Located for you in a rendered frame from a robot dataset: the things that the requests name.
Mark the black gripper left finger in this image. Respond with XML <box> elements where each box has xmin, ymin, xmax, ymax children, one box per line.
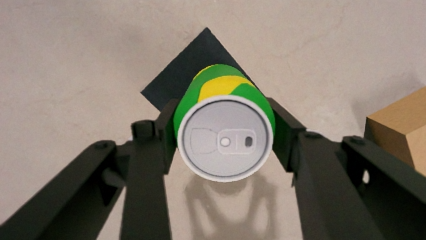
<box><xmin>0</xmin><ymin>98</ymin><xmax>180</xmax><ymax>240</ymax></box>

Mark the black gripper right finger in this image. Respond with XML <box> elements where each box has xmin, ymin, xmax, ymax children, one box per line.
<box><xmin>265</xmin><ymin>97</ymin><xmax>426</xmax><ymax>240</ymax></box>

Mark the green and yellow drink can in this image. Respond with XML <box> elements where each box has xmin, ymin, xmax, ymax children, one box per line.
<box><xmin>173</xmin><ymin>64</ymin><xmax>275</xmax><ymax>182</ymax></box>

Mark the tan cardboard box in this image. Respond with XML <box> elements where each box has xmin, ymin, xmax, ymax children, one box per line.
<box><xmin>367</xmin><ymin>86</ymin><xmax>426</xmax><ymax>175</ymax></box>

